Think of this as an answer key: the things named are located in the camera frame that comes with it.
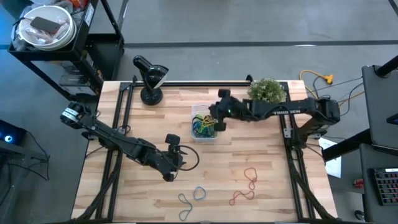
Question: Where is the blue rubber band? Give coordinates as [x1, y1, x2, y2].
[193, 185, 207, 202]

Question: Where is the green rubber band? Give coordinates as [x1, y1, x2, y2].
[198, 123, 216, 138]

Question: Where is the yellow rubber band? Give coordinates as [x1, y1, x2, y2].
[197, 114, 219, 133]

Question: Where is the red rubber band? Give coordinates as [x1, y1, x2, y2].
[228, 190, 256, 207]
[243, 167, 259, 191]

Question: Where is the black camera cable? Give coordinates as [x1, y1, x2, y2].
[174, 144, 200, 172]

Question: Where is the grey desk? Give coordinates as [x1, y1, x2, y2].
[361, 55, 398, 150]

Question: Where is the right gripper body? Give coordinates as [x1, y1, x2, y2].
[209, 96, 250, 123]

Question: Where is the clear plastic bin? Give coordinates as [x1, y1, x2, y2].
[190, 103, 220, 143]

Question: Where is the black keyboard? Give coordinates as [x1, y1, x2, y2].
[373, 167, 398, 207]

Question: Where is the black utility cart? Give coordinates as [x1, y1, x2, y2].
[7, 0, 126, 101]

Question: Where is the green plant in black pot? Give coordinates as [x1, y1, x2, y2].
[247, 77, 287, 105]

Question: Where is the black rubber band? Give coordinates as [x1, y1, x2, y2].
[192, 113, 218, 124]

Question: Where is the teal rubber band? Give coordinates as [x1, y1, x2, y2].
[192, 119, 216, 139]

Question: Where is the black box blue light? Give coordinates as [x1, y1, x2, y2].
[0, 119, 27, 146]

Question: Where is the dark smartphone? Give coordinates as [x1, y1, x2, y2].
[29, 16, 62, 35]

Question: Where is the clear plastic wrap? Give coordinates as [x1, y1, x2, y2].
[24, 18, 68, 45]

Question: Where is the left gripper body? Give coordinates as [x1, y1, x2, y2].
[154, 144, 188, 175]

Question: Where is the white bowl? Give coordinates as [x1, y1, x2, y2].
[17, 5, 77, 51]

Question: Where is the gray rubber band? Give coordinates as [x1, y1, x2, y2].
[177, 193, 194, 222]

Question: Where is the yellow extension cable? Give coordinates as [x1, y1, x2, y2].
[298, 69, 335, 102]

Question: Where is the black desk lamp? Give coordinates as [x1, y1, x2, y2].
[132, 55, 170, 106]

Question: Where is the white paper sheet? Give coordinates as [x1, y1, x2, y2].
[318, 136, 343, 179]

